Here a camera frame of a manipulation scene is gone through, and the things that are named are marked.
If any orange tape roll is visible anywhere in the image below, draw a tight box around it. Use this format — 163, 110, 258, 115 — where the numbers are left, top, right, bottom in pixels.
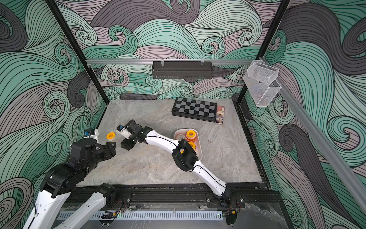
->
175, 132, 186, 141
106, 132, 116, 141

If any yellow tape roll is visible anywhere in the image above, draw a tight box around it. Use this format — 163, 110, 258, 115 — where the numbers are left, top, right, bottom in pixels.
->
188, 142, 196, 150
185, 129, 197, 142

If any yellow tape roll front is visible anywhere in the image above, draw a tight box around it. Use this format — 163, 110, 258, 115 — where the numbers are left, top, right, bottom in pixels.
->
188, 142, 196, 150

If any orange tape roll front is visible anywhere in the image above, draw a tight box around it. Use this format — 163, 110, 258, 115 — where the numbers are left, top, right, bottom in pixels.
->
175, 132, 186, 141

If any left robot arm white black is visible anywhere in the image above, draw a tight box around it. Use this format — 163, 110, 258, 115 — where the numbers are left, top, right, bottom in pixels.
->
24, 138, 117, 229

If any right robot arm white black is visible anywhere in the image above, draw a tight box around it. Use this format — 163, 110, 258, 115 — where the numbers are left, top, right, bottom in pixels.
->
116, 119, 236, 208

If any white storage tray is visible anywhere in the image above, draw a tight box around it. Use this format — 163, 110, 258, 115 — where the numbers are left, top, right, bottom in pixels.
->
174, 128, 203, 160

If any small colourful card box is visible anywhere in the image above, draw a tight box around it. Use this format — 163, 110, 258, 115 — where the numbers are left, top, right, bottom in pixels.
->
215, 106, 225, 125

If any black grey chessboard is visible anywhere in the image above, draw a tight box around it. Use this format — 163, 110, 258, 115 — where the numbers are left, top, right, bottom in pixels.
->
172, 97, 217, 123

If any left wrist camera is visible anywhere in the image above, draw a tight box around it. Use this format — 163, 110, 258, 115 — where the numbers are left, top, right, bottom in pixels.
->
83, 128, 99, 142

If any white perforated cable duct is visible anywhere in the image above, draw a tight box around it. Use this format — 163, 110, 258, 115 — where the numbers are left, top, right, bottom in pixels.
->
56, 211, 224, 221

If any black wall shelf basket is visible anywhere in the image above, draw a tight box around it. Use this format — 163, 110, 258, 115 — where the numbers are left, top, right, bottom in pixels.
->
152, 62, 214, 80

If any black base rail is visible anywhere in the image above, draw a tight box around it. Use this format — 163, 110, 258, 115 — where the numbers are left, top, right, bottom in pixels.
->
114, 182, 285, 210

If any aluminium rail back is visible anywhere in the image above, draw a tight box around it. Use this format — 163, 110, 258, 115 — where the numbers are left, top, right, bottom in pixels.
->
86, 58, 253, 65

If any aluminium rail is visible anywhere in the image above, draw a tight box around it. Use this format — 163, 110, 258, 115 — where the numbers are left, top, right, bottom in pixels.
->
258, 57, 366, 214
86, 58, 253, 65

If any clear acrylic wall box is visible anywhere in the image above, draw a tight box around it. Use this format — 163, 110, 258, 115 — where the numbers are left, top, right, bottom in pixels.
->
244, 60, 282, 107

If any aluminium rail right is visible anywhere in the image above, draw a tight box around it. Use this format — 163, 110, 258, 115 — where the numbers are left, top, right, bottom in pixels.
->
258, 57, 366, 214

